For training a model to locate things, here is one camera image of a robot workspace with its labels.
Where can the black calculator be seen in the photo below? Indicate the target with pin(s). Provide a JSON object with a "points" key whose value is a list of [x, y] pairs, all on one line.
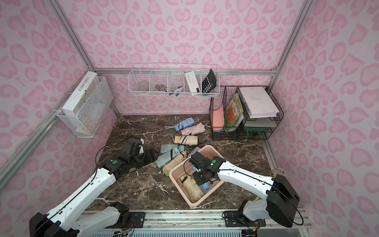
{"points": [[209, 83]]}

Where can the tan khaki umbrella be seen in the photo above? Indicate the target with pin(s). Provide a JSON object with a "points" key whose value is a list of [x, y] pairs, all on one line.
{"points": [[173, 163]]}

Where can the small white box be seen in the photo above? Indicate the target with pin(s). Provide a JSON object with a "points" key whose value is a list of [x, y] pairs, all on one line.
{"points": [[192, 82]]}

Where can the pink folder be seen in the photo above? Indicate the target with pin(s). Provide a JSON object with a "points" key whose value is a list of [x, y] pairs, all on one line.
{"points": [[218, 120]]}

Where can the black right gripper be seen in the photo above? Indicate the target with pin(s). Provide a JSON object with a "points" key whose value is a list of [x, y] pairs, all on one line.
{"points": [[198, 174]]}

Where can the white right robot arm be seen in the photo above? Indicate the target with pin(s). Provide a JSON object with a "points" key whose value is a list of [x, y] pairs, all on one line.
{"points": [[279, 199]]}

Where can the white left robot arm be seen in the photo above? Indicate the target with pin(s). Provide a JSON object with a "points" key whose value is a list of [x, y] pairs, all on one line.
{"points": [[63, 220]]}

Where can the pink plastic storage box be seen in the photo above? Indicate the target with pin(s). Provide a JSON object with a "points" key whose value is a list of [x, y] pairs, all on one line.
{"points": [[185, 168]]}

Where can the green red book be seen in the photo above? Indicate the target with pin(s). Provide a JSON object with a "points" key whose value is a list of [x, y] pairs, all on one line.
{"points": [[233, 114]]}

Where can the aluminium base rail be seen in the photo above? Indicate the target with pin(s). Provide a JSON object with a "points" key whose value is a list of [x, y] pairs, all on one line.
{"points": [[183, 222]]}

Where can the lavender purple umbrella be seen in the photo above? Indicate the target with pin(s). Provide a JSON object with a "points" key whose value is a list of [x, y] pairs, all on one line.
{"points": [[196, 149]]}

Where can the white long box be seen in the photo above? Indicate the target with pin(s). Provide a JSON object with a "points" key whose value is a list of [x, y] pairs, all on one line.
{"points": [[81, 94]]}

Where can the beige umbrella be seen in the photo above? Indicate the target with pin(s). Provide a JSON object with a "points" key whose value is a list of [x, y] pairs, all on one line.
{"points": [[194, 191]]}

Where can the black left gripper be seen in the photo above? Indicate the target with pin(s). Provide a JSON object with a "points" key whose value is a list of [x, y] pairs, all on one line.
{"points": [[145, 155]]}

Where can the pink folded umbrella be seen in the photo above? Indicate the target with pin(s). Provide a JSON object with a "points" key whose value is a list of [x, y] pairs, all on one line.
{"points": [[193, 130]]}

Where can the white wire wall basket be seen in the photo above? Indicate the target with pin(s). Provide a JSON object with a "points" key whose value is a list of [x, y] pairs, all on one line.
{"points": [[168, 79]]}

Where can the white mesh side basket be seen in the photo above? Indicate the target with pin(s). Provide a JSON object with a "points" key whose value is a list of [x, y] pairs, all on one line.
{"points": [[87, 121]]}

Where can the black wire desk organizer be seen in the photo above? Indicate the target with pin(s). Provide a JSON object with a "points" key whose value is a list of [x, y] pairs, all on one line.
{"points": [[249, 129]]}

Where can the light blue umbrella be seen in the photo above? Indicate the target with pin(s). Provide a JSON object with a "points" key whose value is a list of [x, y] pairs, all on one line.
{"points": [[182, 125], [206, 186]]}

